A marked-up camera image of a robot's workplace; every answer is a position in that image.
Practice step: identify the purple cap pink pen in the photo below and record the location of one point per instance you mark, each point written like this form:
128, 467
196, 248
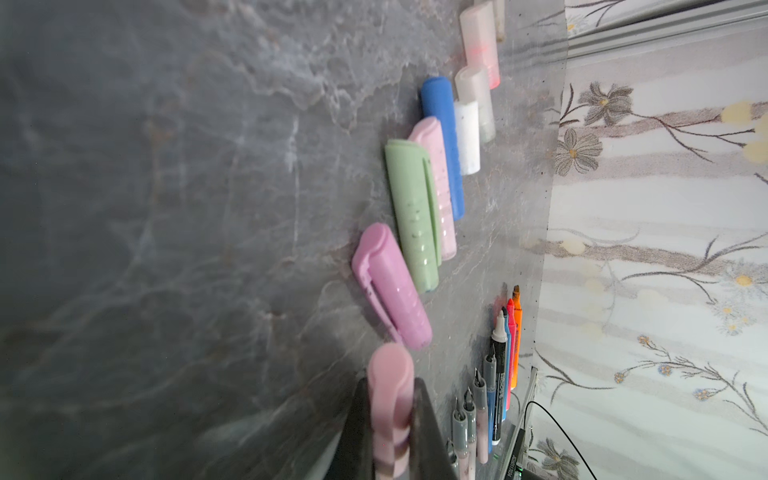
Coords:
460, 439

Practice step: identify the orange marker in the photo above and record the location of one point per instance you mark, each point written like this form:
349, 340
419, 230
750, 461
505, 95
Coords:
517, 314

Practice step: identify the pink marker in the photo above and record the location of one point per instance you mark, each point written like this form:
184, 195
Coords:
512, 328

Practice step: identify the dark blue pen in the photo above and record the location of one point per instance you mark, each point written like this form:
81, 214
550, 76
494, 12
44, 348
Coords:
489, 375

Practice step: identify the aluminium corner post right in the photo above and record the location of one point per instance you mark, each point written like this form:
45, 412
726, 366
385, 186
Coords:
604, 26

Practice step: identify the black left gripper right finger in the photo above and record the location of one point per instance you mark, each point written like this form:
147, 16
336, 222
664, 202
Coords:
428, 458

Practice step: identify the dark blue pen cap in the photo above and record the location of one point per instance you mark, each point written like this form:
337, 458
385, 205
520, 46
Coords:
437, 100

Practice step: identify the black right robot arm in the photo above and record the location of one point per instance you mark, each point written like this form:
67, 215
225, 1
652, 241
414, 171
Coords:
515, 441

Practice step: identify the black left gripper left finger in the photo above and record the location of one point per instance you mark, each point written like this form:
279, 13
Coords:
353, 457

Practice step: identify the light blue marker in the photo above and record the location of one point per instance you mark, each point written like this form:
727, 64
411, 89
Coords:
507, 363

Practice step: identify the black marker white cap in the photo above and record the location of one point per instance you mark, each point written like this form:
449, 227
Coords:
499, 339

